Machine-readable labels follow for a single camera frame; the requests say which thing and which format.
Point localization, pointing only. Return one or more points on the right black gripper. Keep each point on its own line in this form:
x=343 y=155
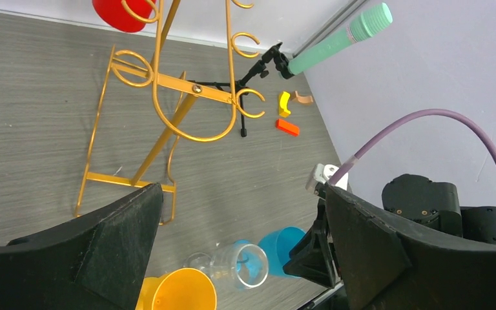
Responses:
x=314 y=258

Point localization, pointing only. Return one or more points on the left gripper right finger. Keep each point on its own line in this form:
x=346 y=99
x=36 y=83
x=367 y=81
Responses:
x=389 y=262

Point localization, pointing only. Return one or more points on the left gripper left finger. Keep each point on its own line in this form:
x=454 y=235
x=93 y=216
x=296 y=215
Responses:
x=95 y=261

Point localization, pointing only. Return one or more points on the blue wine glass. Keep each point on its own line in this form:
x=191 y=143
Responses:
x=277 y=246

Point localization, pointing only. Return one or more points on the clear wine glass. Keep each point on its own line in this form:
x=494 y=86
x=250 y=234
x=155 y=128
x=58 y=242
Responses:
x=239 y=266

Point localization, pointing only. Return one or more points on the yellow wine glass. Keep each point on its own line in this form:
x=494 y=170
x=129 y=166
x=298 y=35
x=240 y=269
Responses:
x=185 y=288

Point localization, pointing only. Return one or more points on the red wine glass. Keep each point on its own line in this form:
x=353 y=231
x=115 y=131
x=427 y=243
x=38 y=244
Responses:
x=114 y=14

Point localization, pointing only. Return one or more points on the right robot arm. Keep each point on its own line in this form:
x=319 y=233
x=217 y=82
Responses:
x=432 y=204

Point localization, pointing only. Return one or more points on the orange block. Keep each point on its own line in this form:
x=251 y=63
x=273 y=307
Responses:
x=287 y=127

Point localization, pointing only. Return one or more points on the wooden arch block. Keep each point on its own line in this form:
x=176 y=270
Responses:
x=301 y=99

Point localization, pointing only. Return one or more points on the yellow block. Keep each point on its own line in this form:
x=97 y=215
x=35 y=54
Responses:
x=283 y=100

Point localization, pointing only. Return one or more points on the mint green microphone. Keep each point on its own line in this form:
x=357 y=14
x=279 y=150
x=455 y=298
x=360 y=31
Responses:
x=364 y=26

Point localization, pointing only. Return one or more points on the gold wire glass rack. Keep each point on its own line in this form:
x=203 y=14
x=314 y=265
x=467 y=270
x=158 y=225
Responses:
x=172 y=97

